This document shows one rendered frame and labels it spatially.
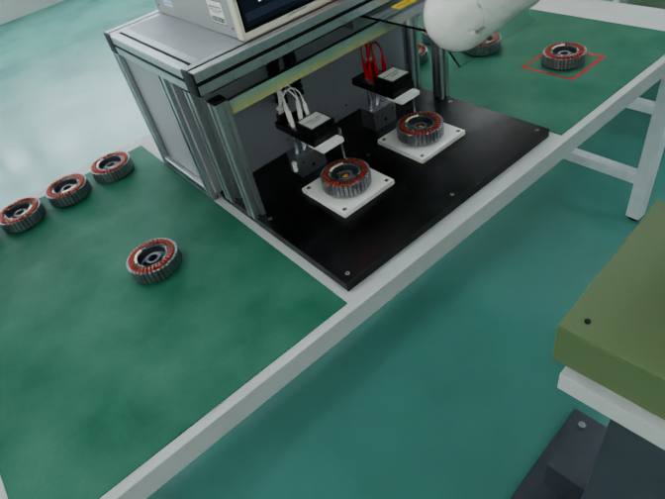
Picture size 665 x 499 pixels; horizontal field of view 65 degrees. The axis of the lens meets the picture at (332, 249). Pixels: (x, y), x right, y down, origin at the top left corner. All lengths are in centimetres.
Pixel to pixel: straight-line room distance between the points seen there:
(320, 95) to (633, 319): 90
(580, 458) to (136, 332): 118
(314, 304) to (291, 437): 80
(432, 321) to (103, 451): 123
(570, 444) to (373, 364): 62
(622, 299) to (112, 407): 83
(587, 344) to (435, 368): 99
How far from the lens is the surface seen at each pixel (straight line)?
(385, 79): 128
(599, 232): 225
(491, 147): 128
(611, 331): 84
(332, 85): 142
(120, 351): 107
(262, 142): 133
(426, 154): 125
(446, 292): 197
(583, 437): 168
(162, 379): 99
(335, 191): 114
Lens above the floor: 148
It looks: 42 degrees down
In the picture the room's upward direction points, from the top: 14 degrees counter-clockwise
